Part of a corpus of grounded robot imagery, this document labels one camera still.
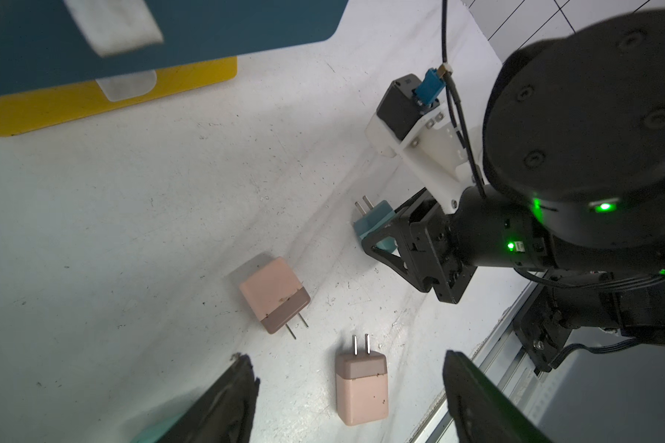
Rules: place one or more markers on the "teal drawer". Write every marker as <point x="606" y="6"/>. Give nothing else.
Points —
<point x="45" y="44"/>

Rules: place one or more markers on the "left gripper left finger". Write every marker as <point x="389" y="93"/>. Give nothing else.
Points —
<point x="224" y="413"/>

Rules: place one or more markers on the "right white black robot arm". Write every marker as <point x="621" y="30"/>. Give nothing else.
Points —
<point x="566" y="186"/>

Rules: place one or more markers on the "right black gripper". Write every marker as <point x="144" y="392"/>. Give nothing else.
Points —
<point x="427" y="256"/>

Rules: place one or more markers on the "teal plug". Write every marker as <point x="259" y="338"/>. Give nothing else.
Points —
<point x="373" y="217"/>

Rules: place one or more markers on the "pink plug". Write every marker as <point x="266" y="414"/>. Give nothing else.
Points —
<point x="361" y="384"/>
<point x="276" y="295"/>

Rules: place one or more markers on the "pink plug top centre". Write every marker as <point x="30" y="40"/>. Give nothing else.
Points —
<point x="276" y="295"/>

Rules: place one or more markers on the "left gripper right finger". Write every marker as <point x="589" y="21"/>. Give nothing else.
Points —
<point x="479" y="409"/>

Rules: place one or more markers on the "pink plug bottom centre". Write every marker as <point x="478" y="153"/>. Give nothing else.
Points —
<point x="361" y="384"/>

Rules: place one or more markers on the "aluminium mounting rail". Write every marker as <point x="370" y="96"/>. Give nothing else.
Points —
<point x="580" y="368"/>

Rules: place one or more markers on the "yellow bottom drawer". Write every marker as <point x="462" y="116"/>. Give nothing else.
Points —
<point x="29" y="111"/>

